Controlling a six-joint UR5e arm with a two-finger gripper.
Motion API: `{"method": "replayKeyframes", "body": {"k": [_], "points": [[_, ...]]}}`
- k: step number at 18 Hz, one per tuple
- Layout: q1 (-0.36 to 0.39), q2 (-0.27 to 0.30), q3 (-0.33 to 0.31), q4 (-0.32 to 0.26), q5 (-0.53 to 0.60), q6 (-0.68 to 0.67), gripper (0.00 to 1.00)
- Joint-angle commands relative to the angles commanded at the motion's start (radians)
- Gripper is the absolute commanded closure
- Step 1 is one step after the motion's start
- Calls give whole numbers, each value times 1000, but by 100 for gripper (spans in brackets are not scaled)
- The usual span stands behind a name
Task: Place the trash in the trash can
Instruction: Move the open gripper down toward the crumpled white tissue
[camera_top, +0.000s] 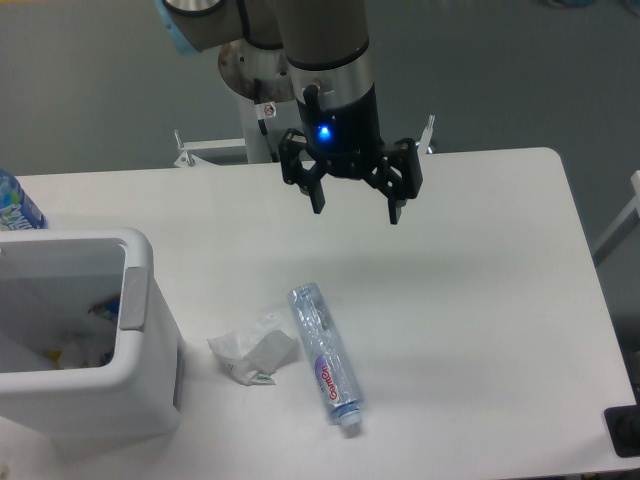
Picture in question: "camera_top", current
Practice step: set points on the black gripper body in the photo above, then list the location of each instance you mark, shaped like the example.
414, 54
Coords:
344, 141

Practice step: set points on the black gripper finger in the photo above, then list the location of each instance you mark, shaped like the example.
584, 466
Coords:
395, 171
290, 148

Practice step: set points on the crushed clear plastic bottle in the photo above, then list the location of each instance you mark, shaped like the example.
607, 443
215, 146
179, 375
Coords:
324, 348

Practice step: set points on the white paper wrapper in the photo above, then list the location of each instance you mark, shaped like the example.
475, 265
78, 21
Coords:
252, 354

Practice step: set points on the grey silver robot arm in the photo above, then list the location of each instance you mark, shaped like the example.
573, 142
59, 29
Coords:
198, 26

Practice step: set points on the white trash can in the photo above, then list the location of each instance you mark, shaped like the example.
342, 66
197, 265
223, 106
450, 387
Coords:
49, 279

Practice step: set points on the trash inside bin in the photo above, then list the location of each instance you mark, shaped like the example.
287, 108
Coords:
92, 347

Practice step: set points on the blue labelled bottle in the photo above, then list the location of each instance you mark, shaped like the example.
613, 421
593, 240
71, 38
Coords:
18, 211

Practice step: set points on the black clamp at table edge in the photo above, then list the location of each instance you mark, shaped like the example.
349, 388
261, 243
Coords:
623, 426

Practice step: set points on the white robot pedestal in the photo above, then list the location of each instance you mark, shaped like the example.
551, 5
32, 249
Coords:
268, 82

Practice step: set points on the white frame at right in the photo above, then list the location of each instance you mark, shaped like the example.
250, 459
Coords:
620, 227

